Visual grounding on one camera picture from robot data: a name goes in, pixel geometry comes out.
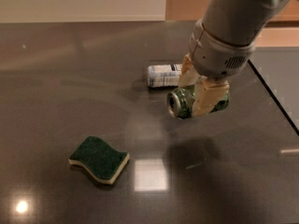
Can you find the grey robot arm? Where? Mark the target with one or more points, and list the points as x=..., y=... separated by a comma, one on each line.
x=238, y=22

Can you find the green and yellow sponge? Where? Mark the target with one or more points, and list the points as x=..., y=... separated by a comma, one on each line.
x=99, y=159

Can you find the green soda can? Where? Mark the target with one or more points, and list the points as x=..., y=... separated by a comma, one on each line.
x=180, y=101

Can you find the clear plastic water bottle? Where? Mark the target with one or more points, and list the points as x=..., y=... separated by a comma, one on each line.
x=163, y=75

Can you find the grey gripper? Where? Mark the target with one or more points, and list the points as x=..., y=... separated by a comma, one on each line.
x=218, y=57

